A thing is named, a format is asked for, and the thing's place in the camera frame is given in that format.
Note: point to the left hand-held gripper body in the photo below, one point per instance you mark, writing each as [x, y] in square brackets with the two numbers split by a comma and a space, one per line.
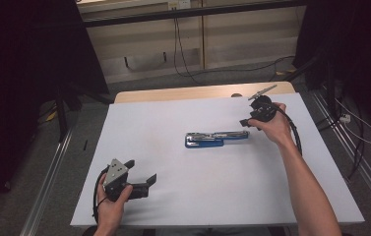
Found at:
[115, 173]

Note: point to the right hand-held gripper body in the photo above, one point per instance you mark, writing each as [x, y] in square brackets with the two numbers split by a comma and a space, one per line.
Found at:
[262, 109]

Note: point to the blue stapler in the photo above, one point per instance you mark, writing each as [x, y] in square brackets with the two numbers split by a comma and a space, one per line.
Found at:
[206, 141]

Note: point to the person's right hand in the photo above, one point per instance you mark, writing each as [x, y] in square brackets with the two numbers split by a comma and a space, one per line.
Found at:
[279, 129]

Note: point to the person's left hand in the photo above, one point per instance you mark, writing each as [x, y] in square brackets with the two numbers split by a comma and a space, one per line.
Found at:
[111, 213]

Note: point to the wooden table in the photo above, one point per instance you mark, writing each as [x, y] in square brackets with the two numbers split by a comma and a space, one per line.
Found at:
[189, 92]

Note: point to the white table sheet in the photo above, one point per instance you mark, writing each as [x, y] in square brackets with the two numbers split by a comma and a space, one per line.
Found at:
[206, 190]

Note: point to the long beige counter desk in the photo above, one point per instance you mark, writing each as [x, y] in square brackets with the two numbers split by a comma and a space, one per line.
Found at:
[245, 39]

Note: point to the black stand legs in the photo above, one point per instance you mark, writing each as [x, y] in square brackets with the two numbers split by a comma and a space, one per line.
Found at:
[62, 111]

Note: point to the white power strip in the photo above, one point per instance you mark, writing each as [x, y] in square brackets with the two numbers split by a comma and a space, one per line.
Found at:
[345, 118]

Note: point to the black curtain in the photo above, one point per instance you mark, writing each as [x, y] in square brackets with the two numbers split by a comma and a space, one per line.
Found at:
[19, 65]
[353, 49]

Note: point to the aluminium floor rail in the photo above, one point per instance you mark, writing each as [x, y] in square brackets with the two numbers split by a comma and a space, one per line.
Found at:
[45, 187]
[363, 164]

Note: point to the white wall socket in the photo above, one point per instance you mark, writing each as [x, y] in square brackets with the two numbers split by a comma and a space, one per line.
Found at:
[179, 4]

